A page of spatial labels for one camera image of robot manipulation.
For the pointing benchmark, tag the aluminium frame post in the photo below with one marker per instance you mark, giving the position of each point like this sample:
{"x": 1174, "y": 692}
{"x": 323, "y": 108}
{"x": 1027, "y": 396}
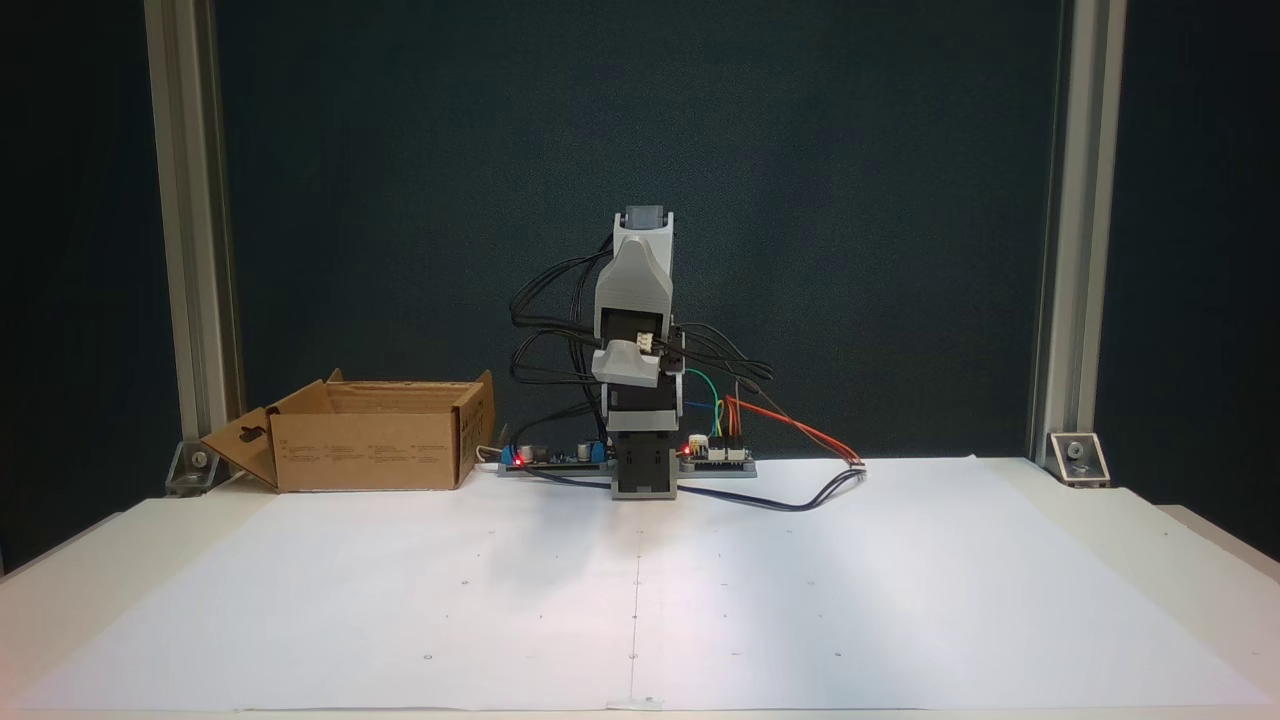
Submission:
{"x": 1080, "y": 200}
{"x": 190, "y": 200}

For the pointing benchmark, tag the blue circuit board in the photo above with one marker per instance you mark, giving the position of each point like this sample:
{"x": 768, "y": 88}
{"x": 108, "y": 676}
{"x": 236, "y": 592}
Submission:
{"x": 560, "y": 458}

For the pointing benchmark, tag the brown cardboard box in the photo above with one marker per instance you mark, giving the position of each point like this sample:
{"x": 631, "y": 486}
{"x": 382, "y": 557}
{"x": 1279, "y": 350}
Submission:
{"x": 370, "y": 450}

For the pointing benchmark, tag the metal corner bracket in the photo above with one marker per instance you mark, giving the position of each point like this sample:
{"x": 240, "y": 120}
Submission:
{"x": 1078, "y": 460}
{"x": 195, "y": 468}

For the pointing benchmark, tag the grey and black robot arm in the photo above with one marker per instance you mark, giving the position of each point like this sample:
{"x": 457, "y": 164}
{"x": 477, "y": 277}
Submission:
{"x": 635, "y": 270}

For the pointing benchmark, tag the white paper sheet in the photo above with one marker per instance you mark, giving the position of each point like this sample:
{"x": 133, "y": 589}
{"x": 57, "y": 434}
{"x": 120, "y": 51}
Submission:
{"x": 400, "y": 600}

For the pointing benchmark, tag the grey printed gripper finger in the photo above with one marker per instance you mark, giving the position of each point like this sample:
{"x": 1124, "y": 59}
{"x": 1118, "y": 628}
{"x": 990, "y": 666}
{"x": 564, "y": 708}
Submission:
{"x": 628, "y": 365}

